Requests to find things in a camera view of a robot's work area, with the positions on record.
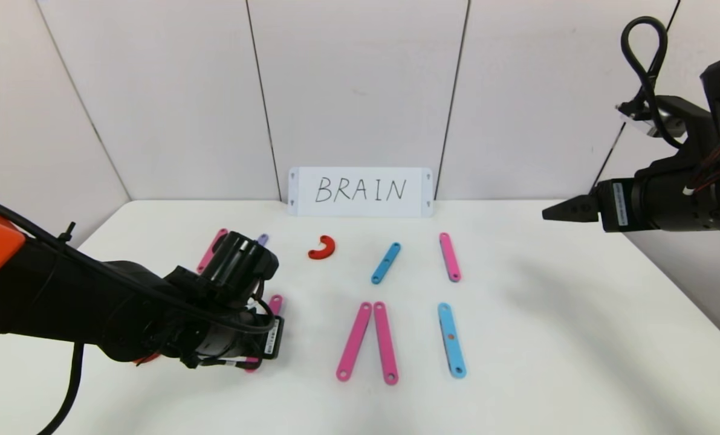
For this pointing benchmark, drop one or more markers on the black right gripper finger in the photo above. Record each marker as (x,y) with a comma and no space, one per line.
(571,212)
(588,198)

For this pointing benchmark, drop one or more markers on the red curved plastic piece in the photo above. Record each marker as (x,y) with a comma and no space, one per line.
(145,359)

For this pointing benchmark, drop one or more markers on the blue plastic bar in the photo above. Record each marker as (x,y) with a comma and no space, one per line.
(386,263)

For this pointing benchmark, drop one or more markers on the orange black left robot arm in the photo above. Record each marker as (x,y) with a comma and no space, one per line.
(63,296)

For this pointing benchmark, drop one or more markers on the blue bar with orange dot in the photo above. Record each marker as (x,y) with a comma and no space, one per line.
(452,347)

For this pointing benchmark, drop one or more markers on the small red curved piece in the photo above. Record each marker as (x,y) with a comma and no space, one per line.
(327,251)

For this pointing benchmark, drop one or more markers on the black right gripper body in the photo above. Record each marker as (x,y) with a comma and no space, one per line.
(615,205)

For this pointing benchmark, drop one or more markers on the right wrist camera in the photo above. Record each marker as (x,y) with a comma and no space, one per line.
(668,118)

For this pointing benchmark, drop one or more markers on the pink plastic bar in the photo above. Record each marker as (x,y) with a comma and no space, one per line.
(275,305)
(210,254)
(385,344)
(355,341)
(450,257)

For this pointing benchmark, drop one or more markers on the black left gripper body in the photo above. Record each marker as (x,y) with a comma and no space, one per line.
(273,339)

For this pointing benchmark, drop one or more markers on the white sign reading BRAIN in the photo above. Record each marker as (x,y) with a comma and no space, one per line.
(360,192)

